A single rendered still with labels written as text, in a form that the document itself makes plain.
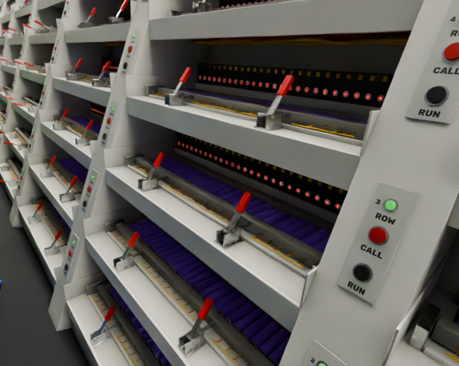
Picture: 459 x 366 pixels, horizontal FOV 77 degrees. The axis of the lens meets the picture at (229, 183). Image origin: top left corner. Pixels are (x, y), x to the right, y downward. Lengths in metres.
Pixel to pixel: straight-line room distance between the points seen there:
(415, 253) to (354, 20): 0.29
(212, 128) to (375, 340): 0.38
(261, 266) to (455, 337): 0.22
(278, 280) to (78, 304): 0.65
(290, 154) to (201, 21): 0.36
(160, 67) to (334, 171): 0.60
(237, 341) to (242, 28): 0.53
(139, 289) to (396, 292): 0.49
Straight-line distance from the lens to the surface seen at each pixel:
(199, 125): 0.54
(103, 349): 0.82
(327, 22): 0.47
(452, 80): 0.36
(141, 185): 0.65
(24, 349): 0.97
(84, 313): 0.91
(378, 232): 0.34
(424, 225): 0.34
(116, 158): 0.82
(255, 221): 0.50
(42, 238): 1.27
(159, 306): 0.63
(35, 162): 1.51
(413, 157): 0.35
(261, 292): 0.42
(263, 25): 0.53
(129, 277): 0.70
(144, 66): 0.82
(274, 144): 0.42
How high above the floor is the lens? 0.63
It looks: 6 degrees down
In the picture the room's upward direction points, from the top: 19 degrees clockwise
